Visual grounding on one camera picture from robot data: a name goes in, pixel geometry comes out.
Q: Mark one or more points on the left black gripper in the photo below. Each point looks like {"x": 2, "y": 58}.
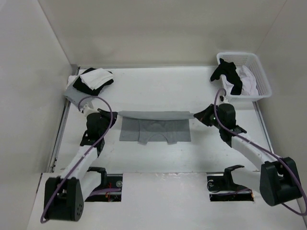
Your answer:
{"x": 106, "y": 114}

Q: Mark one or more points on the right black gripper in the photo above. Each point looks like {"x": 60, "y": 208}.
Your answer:
{"x": 203, "y": 115}

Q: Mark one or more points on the grey tank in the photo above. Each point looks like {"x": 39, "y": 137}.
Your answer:
{"x": 143, "y": 127}
{"x": 74, "y": 96}

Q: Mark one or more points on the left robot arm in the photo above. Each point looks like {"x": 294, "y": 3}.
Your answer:
{"x": 65, "y": 194}

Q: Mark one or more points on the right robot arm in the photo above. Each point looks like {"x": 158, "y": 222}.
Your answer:
{"x": 277, "y": 178}

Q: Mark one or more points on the folded grey tank top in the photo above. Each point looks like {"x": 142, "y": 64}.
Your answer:
{"x": 74, "y": 96}

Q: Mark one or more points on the folded white tank top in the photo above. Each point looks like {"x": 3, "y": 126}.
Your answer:
{"x": 96, "y": 78}

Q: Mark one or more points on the white tank top in basket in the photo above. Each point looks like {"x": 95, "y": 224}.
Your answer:
{"x": 249, "y": 87}

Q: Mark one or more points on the black tank top in basket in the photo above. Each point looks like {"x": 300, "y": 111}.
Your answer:
{"x": 229, "y": 70}

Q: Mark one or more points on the folded white garment underneath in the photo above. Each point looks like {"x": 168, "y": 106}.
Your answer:
{"x": 71, "y": 81}

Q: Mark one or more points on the white plastic laundry basket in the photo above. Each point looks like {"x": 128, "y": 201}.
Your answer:
{"x": 252, "y": 62}

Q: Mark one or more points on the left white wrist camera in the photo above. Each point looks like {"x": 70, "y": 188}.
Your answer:
{"x": 88, "y": 109}

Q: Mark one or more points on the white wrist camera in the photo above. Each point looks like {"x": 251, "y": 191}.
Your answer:
{"x": 88, "y": 109}
{"x": 222, "y": 100}

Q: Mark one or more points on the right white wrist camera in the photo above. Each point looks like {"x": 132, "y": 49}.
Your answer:
{"x": 222, "y": 100}

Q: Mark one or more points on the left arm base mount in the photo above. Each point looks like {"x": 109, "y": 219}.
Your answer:
{"x": 109, "y": 191}

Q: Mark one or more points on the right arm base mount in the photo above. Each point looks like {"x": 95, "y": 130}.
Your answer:
{"x": 222, "y": 189}

